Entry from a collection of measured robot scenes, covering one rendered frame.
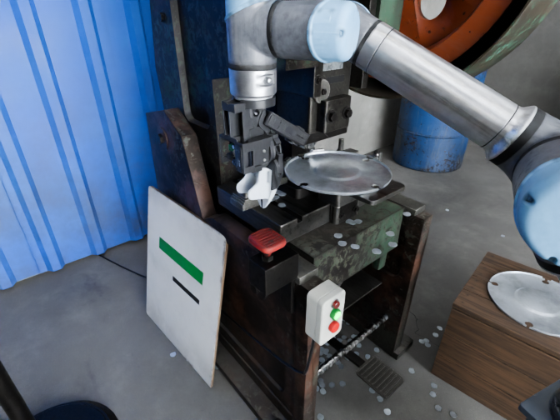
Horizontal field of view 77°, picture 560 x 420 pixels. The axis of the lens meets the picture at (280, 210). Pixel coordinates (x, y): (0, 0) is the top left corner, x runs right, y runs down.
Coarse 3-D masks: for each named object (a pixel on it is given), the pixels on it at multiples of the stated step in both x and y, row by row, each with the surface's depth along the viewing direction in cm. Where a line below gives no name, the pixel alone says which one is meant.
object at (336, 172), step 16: (304, 160) 104; (320, 160) 104; (336, 160) 104; (352, 160) 104; (288, 176) 94; (304, 176) 94; (320, 176) 94; (336, 176) 93; (352, 176) 93; (368, 176) 94; (384, 176) 94; (320, 192) 86; (336, 192) 85; (352, 192) 85; (368, 192) 86
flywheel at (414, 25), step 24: (408, 0) 104; (456, 0) 94; (480, 0) 90; (504, 0) 83; (408, 24) 106; (432, 24) 101; (456, 24) 96; (480, 24) 89; (504, 24) 91; (432, 48) 99; (456, 48) 95; (480, 48) 97
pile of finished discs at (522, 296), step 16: (512, 272) 126; (528, 272) 125; (496, 288) 119; (512, 288) 119; (528, 288) 118; (544, 288) 119; (496, 304) 112; (512, 304) 113; (528, 304) 112; (544, 304) 112; (528, 320) 107; (544, 320) 107
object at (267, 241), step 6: (264, 228) 76; (270, 228) 76; (252, 234) 74; (258, 234) 74; (264, 234) 74; (270, 234) 74; (276, 234) 74; (252, 240) 72; (258, 240) 72; (264, 240) 72; (270, 240) 72; (276, 240) 72; (282, 240) 72; (258, 246) 71; (264, 246) 70; (270, 246) 70; (276, 246) 71; (282, 246) 72; (264, 252) 70; (270, 252) 70
